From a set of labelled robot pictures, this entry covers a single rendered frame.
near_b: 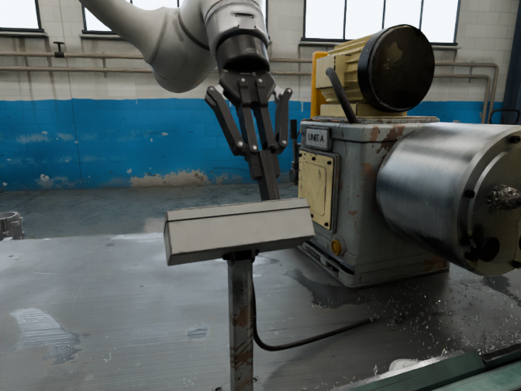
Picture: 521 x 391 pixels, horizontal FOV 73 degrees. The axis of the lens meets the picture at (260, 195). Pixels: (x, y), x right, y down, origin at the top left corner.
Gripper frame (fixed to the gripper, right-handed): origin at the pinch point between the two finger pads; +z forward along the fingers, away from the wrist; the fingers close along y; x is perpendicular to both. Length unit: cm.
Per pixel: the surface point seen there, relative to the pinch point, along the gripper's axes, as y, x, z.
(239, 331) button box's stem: -5.7, 5.0, 18.1
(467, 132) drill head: 34.8, -2.7, -4.5
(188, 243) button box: -11.6, -3.5, 7.9
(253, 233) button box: -4.3, -3.5, 7.7
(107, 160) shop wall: -55, 497, -236
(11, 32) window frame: -158, 407, -391
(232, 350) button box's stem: -6.4, 7.1, 20.3
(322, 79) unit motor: 29, 23, -34
